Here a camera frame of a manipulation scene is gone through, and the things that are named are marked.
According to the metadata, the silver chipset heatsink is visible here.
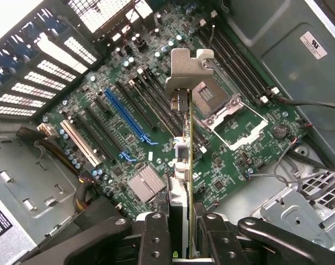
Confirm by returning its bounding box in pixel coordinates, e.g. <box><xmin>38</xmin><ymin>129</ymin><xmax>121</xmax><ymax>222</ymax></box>
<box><xmin>128</xmin><ymin>165</ymin><xmax>167</xmax><ymax>202</ymax></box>

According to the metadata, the black wire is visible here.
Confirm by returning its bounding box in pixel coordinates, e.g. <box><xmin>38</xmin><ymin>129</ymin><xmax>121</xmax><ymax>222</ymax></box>
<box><xmin>276</xmin><ymin>96</ymin><xmax>335</xmax><ymax>110</ymax></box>

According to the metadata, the thin grey wire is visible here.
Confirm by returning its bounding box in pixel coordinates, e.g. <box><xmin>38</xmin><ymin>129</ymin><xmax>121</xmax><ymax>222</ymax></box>
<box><xmin>244</xmin><ymin>149</ymin><xmax>303</xmax><ymax>188</ymax></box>

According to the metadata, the silver metal disk bay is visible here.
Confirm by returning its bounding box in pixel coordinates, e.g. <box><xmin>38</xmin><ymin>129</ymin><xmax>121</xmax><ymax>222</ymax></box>
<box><xmin>260</xmin><ymin>168</ymin><xmax>335</xmax><ymax>249</ymax></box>

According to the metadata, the braided power cable bundle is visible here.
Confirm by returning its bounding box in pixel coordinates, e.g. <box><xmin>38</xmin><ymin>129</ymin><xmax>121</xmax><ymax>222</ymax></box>
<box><xmin>15</xmin><ymin>123</ymin><xmax>102</xmax><ymax>215</ymax></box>

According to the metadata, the white PCI slot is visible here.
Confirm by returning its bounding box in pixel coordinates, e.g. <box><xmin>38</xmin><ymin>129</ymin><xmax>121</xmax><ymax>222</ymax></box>
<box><xmin>59</xmin><ymin>120</ymin><xmax>102</xmax><ymax>168</ymax></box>

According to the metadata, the green motherboard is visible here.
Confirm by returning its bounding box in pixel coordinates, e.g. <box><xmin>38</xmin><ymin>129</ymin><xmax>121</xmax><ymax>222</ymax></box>
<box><xmin>41</xmin><ymin>0</ymin><xmax>309</xmax><ymax>219</ymax></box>

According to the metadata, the short black expansion slot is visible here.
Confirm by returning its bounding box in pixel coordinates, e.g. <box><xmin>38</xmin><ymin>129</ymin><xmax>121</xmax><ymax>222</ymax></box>
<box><xmin>93</xmin><ymin>95</ymin><xmax>113</xmax><ymax>118</ymax></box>

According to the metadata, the blue expansion slot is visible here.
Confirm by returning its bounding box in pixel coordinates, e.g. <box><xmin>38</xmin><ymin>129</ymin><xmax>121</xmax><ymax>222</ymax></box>
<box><xmin>103</xmin><ymin>87</ymin><xmax>159</xmax><ymax>146</ymax></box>

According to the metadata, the round coin cell battery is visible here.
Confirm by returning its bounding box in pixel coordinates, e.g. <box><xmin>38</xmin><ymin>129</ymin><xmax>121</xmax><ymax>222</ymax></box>
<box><xmin>272</xmin><ymin>124</ymin><xmax>289</xmax><ymax>139</ymax></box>

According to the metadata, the metal socket cover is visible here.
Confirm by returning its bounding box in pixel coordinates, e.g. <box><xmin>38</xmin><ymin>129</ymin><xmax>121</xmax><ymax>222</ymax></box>
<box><xmin>202</xmin><ymin>93</ymin><xmax>269</xmax><ymax>151</ymax></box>

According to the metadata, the silver power supply unit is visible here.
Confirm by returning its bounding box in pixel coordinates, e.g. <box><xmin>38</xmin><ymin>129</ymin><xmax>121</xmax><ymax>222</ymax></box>
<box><xmin>0</xmin><ymin>187</ymin><xmax>38</xmax><ymax>265</ymax></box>

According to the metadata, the open black PC case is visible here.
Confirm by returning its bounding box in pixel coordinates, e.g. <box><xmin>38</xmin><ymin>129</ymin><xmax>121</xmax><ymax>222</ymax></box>
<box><xmin>0</xmin><ymin>0</ymin><xmax>335</xmax><ymax>265</ymax></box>

